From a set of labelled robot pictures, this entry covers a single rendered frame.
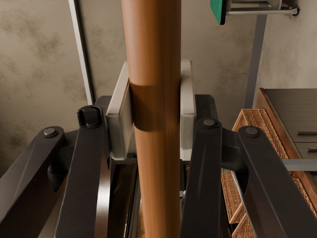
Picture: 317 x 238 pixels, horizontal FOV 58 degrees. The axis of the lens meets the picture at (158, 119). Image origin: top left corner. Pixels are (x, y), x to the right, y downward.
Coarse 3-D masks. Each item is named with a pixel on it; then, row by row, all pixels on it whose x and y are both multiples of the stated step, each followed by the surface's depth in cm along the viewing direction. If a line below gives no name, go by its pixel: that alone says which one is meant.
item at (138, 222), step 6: (138, 186) 183; (138, 192) 179; (138, 198) 175; (138, 204) 171; (138, 210) 167; (138, 216) 164; (138, 222) 162; (138, 228) 160; (132, 234) 155; (138, 234) 158; (144, 234) 172
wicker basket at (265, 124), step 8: (240, 112) 191; (248, 112) 186; (256, 112) 190; (264, 112) 185; (248, 120) 178; (256, 120) 194; (264, 120) 178; (264, 128) 172; (272, 128) 171; (272, 136) 164; (272, 144) 159; (280, 144) 159; (280, 152) 154; (224, 176) 203; (232, 176) 200; (224, 184) 196; (232, 184) 194; (224, 192) 191; (232, 192) 189; (232, 200) 184; (240, 200) 182; (232, 208) 179; (240, 208) 164; (232, 216) 169; (240, 216) 168
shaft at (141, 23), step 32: (128, 0) 13; (160, 0) 13; (128, 32) 14; (160, 32) 14; (128, 64) 16; (160, 64) 15; (160, 96) 16; (160, 128) 17; (160, 160) 18; (160, 192) 20; (160, 224) 22
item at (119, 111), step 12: (120, 84) 16; (120, 96) 15; (108, 108) 14; (120, 108) 14; (132, 108) 18; (108, 120) 14; (120, 120) 14; (132, 120) 18; (120, 132) 14; (120, 144) 15; (120, 156) 15
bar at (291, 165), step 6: (288, 162) 131; (294, 162) 131; (300, 162) 131; (306, 162) 131; (312, 162) 131; (288, 168) 132; (294, 168) 131; (300, 168) 131; (306, 168) 131; (312, 168) 131; (180, 192) 147; (180, 198) 145; (180, 204) 142; (180, 210) 139; (180, 216) 136; (180, 222) 133
